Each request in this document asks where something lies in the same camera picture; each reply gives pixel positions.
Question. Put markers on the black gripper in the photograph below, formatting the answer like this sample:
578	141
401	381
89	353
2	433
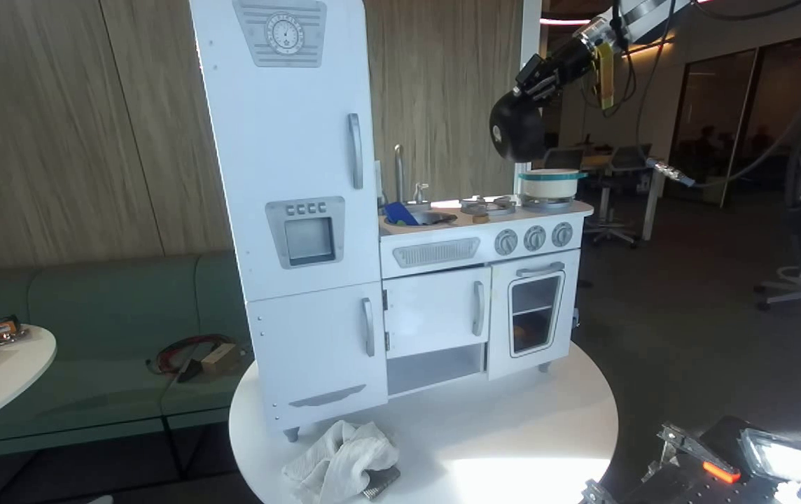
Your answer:
581	51

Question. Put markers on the white bowl with teal stripe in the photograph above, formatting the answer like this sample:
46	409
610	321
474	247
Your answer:
551	187

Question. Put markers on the wooden desk with white legs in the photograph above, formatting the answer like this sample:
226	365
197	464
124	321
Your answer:
651	205

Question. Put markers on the silver toy faucet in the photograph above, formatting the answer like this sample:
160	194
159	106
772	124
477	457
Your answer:
399	171

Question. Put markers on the blue sponge object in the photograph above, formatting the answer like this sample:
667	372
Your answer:
404	213

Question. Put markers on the white toy play kitchen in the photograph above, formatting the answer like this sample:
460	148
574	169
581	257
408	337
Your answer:
306	141

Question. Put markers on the round white table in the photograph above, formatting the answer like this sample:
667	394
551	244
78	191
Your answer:
494	439

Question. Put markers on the small tan box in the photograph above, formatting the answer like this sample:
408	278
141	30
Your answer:
223	356

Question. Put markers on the crumpled white cloth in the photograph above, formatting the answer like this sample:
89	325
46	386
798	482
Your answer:
347	464

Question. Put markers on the tan wrist camera mount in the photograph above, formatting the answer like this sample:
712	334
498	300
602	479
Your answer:
607	73

